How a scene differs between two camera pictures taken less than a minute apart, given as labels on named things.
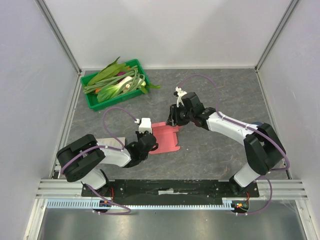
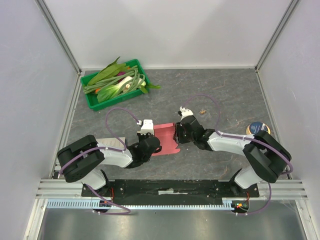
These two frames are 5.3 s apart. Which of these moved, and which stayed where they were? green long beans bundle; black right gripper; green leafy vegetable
Moved: black right gripper
Stayed: green long beans bundle; green leafy vegetable
